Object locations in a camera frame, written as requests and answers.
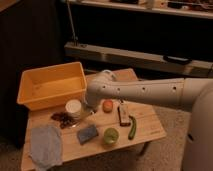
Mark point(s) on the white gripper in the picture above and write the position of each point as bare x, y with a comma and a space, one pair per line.
90, 108

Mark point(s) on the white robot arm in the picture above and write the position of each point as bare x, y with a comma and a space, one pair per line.
188, 94

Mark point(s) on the green plastic cup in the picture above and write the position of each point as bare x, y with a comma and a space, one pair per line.
111, 136

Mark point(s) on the orange small bowl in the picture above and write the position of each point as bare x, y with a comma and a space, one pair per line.
107, 106

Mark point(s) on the blue sponge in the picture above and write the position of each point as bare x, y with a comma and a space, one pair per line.
86, 134

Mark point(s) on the dark dried fruit pile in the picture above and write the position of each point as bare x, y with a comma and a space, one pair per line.
64, 119

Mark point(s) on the wooden side table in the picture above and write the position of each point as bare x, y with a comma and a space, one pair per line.
149, 128

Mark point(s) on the brown chocolate bar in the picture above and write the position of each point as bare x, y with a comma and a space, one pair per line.
123, 114

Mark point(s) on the green cucumber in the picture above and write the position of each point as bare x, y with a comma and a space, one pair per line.
133, 128

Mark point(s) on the yellow plastic bin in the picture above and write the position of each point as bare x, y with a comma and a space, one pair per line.
51, 86

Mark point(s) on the grey folded cloth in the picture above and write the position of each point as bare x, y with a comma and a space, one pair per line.
45, 147

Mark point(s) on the grey low shelf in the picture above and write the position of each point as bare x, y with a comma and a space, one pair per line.
141, 60

